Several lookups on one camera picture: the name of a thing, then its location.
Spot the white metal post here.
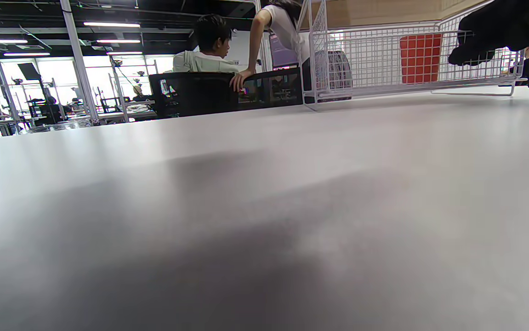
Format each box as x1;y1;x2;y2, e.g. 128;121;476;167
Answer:
60;0;100;126

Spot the white mesh sliding drawer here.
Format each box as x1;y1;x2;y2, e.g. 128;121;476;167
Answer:
308;21;527;104

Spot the orange plastic cup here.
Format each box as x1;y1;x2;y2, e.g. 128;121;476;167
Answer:
400;34;443;85

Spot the person's right hand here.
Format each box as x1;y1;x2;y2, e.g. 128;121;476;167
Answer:
448;0;529;66

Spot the black mesh office chair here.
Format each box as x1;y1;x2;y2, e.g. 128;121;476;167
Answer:
238;51;353;110

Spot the monitor with purple screen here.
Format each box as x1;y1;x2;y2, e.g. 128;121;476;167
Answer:
269;34;299;69

